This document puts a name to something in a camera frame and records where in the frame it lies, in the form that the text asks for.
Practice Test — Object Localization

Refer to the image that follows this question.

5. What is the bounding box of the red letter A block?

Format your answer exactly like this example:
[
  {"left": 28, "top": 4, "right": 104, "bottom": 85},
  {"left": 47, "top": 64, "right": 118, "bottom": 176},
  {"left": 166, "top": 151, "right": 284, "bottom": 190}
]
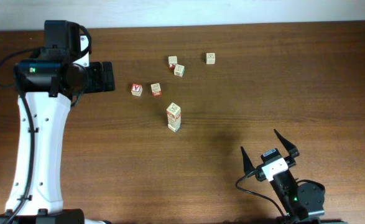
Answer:
[{"left": 131, "top": 83, "right": 142, "bottom": 96}]

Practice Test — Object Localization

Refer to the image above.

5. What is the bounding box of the snail picture wooden block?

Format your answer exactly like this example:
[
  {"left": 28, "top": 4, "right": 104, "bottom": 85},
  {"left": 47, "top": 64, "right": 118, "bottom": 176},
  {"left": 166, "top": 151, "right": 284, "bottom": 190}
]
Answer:
[{"left": 150, "top": 83, "right": 162, "bottom": 96}]

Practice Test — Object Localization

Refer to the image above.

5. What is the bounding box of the red number 6 block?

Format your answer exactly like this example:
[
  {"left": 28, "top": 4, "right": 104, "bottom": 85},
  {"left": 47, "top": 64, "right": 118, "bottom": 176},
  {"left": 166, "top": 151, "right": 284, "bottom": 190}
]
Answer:
[{"left": 168, "top": 124, "right": 181, "bottom": 133}]

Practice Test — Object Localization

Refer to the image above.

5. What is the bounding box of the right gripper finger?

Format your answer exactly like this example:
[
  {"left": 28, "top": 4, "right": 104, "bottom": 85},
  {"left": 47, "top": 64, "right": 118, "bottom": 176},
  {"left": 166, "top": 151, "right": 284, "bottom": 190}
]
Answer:
[
  {"left": 274, "top": 129, "right": 300, "bottom": 158},
  {"left": 240, "top": 146, "right": 256, "bottom": 176}
]

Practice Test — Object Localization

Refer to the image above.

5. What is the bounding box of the green sided far block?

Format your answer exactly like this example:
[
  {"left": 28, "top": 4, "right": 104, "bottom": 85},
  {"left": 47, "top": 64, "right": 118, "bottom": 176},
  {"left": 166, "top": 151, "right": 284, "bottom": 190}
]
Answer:
[{"left": 206, "top": 52, "right": 216, "bottom": 65}]

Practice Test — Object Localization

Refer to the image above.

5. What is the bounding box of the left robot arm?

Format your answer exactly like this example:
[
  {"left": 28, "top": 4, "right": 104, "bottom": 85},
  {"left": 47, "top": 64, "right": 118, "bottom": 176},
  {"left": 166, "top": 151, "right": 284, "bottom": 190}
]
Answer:
[{"left": 0, "top": 20, "right": 116, "bottom": 223}]

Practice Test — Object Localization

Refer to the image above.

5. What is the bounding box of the number 1 wooden block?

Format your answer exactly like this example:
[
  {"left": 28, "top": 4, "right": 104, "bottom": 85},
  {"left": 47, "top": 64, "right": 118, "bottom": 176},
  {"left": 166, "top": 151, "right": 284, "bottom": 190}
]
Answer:
[{"left": 168, "top": 123, "right": 181, "bottom": 129}]

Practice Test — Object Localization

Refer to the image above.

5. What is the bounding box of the red sided block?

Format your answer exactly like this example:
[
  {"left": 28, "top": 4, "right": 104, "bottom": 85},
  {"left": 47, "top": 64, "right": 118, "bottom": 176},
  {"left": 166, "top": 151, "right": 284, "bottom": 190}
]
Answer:
[{"left": 166, "top": 103, "right": 181, "bottom": 120}]

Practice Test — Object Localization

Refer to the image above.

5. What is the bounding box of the letter E wooden block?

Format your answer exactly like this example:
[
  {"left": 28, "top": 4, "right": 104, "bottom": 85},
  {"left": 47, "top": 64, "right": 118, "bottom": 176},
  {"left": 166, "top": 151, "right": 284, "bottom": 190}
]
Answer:
[{"left": 168, "top": 55, "right": 178, "bottom": 69}]

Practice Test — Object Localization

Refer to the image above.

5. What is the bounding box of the blue letter D block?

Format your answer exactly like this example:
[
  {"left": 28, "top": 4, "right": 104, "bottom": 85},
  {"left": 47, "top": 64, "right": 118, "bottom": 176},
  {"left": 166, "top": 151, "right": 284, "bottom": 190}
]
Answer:
[{"left": 168, "top": 116, "right": 181, "bottom": 122}]

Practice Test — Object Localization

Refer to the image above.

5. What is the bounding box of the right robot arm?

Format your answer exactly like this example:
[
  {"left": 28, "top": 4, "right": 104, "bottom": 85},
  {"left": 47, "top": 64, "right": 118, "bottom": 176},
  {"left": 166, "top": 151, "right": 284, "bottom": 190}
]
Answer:
[{"left": 235, "top": 131, "right": 344, "bottom": 224}]

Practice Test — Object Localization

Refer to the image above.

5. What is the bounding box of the letter K wooden block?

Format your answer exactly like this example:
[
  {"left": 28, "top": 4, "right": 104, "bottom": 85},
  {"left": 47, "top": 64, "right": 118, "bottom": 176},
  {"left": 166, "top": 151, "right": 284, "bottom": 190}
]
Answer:
[{"left": 173, "top": 64, "right": 185, "bottom": 77}]

